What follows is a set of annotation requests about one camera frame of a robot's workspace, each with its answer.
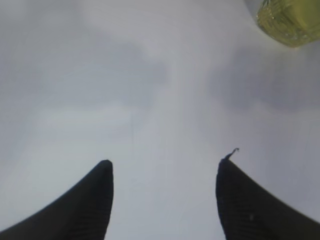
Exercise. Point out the yellow drink bottle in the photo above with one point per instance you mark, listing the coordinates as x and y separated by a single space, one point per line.
293 23

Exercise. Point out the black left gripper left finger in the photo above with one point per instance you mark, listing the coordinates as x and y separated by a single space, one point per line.
82 213

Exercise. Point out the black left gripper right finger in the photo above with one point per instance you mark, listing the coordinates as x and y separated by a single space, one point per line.
247 211

